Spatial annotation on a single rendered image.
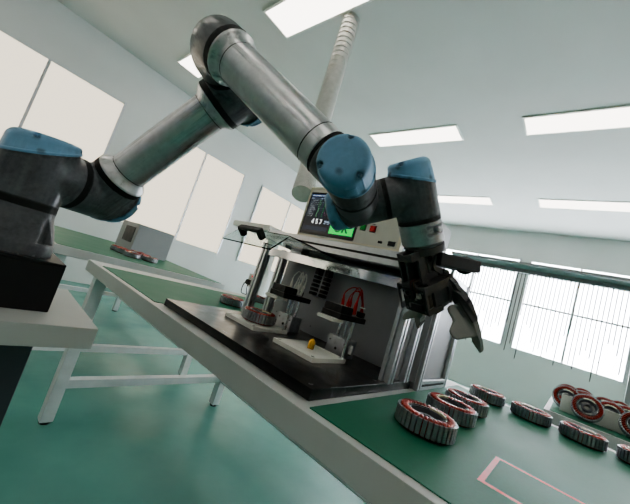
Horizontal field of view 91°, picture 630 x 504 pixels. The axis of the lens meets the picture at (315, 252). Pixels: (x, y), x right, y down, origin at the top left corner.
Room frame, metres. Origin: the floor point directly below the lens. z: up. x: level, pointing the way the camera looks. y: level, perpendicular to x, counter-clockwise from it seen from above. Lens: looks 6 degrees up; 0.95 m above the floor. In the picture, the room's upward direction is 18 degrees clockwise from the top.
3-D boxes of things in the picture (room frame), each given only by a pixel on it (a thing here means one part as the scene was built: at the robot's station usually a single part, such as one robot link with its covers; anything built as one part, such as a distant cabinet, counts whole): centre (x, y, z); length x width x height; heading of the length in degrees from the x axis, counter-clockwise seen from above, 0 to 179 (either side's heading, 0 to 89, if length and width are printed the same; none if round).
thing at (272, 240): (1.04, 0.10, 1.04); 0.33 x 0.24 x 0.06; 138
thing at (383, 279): (1.03, -0.05, 1.03); 0.62 x 0.01 x 0.03; 48
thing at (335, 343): (0.98, -0.16, 0.80); 0.08 x 0.05 x 0.06; 48
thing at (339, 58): (2.35, 0.27, 2.42); 0.43 x 0.31 x 1.79; 48
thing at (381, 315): (1.15, -0.15, 0.92); 0.66 x 0.01 x 0.30; 48
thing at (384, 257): (1.19, -0.19, 1.09); 0.68 x 0.44 x 0.05; 48
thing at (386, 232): (1.19, -0.20, 1.22); 0.44 x 0.39 x 0.20; 48
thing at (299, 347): (0.88, -0.07, 0.78); 0.15 x 0.15 x 0.01; 48
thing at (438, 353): (1.04, -0.49, 0.91); 0.28 x 0.03 x 0.32; 138
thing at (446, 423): (0.61, -0.30, 0.77); 0.11 x 0.11 x 0.04
